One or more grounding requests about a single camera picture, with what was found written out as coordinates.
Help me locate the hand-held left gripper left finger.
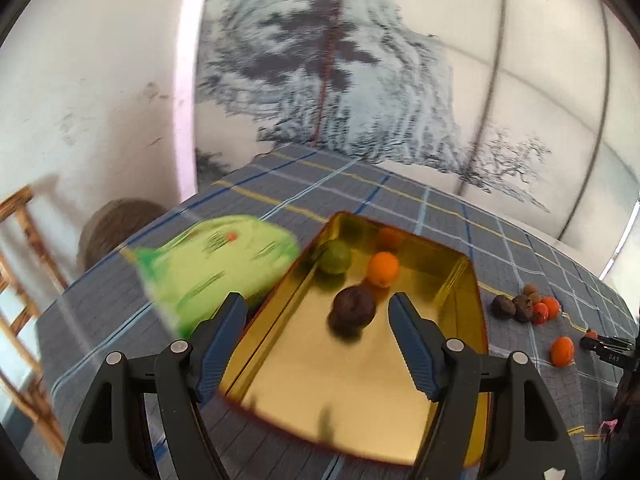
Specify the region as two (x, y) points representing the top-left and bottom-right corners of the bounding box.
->
(59, 291), (249, 480)

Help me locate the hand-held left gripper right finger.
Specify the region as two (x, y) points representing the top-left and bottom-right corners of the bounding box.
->
(387, 292), (583, 480)

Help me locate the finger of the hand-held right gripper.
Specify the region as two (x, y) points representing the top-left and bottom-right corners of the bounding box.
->
(580, 336), (635, 353)

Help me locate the large dark passion fruit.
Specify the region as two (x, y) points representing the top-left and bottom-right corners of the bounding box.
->
(327, 285), (376, 335)

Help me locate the gold metal tin tray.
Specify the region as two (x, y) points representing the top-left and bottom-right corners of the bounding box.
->
(218, 211), (491, 467)

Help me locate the green plastic bag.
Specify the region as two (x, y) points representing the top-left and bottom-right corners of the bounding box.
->
(122, 214), (301, 338)

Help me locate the green lime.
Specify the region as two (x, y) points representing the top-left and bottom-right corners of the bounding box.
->
(318, 240), (352, 276)

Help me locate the grey plaid tablecloth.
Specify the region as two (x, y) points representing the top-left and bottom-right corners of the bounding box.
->
(35, 142), (640, 480)

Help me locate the brown round stool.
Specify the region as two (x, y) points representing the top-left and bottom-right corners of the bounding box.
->
(77, 199), (168, 271)

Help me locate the wooden chair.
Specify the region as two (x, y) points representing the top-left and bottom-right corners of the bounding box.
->
(0, 185), (66, 456)

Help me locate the ink landscape painting screen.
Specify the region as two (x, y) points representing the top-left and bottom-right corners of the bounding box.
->
(192, 0), (640, 281)

